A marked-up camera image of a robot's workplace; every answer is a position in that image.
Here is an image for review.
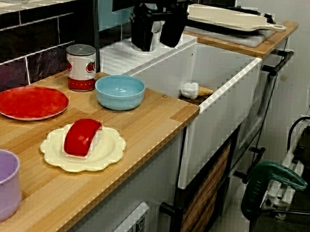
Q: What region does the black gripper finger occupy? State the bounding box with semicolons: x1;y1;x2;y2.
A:
129;3;159;53
160;11;190;49

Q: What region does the light blue bowl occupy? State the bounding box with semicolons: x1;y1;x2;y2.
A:
93;73;147;113

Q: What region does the red tuna sushi toy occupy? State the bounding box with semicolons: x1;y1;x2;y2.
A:
62;116;104;161

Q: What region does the teal plastic bin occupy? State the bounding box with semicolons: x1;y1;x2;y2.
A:
93;0;143;35

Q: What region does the black upright panel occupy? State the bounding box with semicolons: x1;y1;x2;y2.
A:
84;0;107;73

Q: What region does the cream cutting board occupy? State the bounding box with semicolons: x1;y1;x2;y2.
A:
186;3;289;35

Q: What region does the white ice cream cone toy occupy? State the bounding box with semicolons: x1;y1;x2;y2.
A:
179;81;215;101

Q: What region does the white toy stove slab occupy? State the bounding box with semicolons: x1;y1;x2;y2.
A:
182;23;276;50

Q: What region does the tomato soup can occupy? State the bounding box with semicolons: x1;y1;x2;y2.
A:
63;43;99;94

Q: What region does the white sink basin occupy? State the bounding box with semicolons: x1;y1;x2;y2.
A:
89;27;265;196

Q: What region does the cream scalloped plate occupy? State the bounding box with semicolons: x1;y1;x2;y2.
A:
38;120;129;176

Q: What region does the red plate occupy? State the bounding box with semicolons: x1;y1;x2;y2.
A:
0;84;71;125

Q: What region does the wooden slat panel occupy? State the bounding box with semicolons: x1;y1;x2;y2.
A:
179;137;231;232

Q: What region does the grey toy dishwasher panel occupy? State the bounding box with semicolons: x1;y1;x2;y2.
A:
105;198;152;232

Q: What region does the black cabinet handle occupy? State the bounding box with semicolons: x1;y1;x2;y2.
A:
262;48;295;78
158;201;185;232
232;145;266;186

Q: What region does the white metal frame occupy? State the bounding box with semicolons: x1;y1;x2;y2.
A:
259;73;310;223

